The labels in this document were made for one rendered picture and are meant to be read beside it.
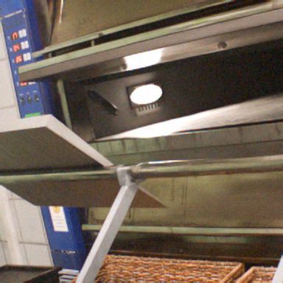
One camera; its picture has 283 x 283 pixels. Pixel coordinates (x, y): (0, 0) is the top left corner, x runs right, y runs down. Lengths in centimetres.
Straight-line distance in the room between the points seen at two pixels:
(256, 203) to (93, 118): 72
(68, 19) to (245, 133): 69
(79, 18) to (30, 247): 87
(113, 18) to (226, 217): 59
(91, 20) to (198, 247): 67
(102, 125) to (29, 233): 51
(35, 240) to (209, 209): 88
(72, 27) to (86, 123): 30
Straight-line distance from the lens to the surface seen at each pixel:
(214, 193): 201
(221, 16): 168
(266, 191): 189
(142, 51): 186
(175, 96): 266
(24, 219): 276
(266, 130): 184
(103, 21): 218
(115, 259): 236
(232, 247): 202
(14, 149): 186
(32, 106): 250
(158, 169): 154
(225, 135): 193
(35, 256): 277
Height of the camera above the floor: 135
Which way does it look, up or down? 3 degrees down
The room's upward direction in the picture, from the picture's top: 12 degrees counter-clockwise
